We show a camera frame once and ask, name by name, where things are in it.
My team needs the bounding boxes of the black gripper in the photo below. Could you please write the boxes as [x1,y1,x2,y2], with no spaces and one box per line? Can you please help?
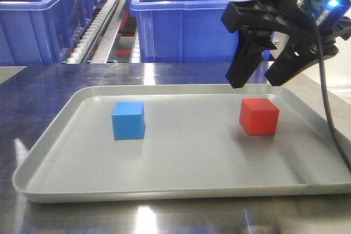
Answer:
[221,0,350,88]

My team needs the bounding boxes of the red cube block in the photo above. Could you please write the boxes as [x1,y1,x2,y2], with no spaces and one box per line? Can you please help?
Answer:
[239,98,280,135]

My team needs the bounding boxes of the blue cube block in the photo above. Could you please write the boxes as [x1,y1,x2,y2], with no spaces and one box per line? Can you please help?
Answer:
[111,101,145,140]

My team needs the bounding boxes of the blue plastic bin right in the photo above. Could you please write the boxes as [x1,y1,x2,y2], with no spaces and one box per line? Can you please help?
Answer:
[131,0,246,62]

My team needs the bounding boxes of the grey metal tray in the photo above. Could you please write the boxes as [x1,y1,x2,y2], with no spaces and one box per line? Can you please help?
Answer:
[13,84,350,203]

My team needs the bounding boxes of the blue plastic bin left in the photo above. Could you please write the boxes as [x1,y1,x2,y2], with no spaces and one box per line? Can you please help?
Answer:
[1,0,103,66]

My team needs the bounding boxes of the black cable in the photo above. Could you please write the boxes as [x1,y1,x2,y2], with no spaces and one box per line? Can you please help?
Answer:
[290,0,351,172]

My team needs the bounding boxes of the white roller conveyor rail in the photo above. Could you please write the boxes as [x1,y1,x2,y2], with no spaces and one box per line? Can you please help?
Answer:
[66,0,118,64]

